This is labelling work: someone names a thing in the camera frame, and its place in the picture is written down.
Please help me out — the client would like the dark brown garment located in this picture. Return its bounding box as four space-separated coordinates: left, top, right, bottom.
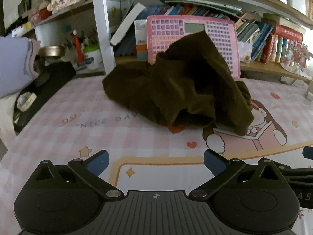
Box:
102 32 254 136

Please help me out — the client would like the folded lavender clothes stack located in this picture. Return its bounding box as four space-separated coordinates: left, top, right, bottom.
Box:
1 37 40 98

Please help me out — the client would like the pink cartoon desk mat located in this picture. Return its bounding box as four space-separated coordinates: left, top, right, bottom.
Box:
1 76 312 234

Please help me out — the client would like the colourful flower ornament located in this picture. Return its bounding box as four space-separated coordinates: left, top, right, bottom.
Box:
280 40 311 74

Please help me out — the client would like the black storage bag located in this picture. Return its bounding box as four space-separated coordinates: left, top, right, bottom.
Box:
13 62 76 133

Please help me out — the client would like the white pen holder cup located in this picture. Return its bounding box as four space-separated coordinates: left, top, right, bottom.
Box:
82 44 103 71

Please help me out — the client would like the small white card box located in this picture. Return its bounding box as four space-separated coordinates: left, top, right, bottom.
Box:
238 41 253 64

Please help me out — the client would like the red thick book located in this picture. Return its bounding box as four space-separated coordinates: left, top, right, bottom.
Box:
260 24 303 64

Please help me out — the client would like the brass bowl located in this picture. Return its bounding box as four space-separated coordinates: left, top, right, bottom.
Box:
38 46 66 59

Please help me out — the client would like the pink keyboard learning toy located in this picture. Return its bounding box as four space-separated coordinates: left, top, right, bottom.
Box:
146 15 240 79

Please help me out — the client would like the white leaning book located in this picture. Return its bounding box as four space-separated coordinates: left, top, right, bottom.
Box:
110 3 146 46

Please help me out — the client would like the white shelf post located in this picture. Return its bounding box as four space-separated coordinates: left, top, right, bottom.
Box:
93 0 116 75

